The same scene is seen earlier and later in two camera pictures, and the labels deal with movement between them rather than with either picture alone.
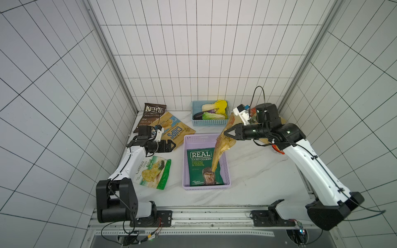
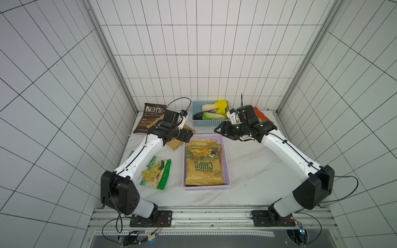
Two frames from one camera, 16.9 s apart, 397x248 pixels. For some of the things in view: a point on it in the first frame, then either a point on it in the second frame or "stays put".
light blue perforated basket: [196, 107] stays put
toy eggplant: [198, 115] stays put
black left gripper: [163, 149] to [182, 134]
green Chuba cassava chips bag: [153, 171] stays put
